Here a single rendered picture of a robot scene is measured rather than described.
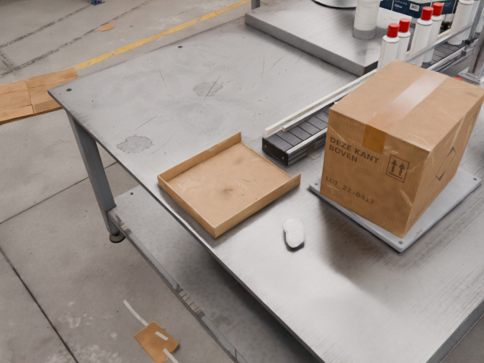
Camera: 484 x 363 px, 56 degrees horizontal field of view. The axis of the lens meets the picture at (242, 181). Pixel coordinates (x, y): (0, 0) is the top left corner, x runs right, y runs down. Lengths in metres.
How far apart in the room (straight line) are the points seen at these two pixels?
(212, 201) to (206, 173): 0.12
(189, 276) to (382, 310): 0.96
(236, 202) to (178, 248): 0.75
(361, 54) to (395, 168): 0.85
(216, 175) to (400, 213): 0.51
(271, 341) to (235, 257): 0.63
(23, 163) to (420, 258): 2.36
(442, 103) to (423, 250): 0.35
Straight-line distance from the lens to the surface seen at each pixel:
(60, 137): 3.09
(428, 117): 1.07
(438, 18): 1.75
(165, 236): 1.98
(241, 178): 1.28
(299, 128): 1.39
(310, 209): 1.21
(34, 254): 2.41
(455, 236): 1.24
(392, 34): 1.56
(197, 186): 1.27
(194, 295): 1.78
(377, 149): 1.03
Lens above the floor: 1.70
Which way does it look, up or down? 43 degrees down
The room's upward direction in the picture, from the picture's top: 2 degrees counter-clockwise
